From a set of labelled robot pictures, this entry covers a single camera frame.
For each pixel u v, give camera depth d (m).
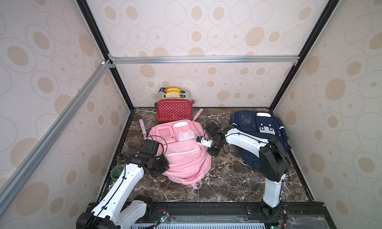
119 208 0.43
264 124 1.06
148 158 0.57
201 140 0.81
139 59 0.95
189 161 0.82
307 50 0.85
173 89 1.04
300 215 0.73
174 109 1.02
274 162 0.49
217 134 0.68
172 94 1.01
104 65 0.85
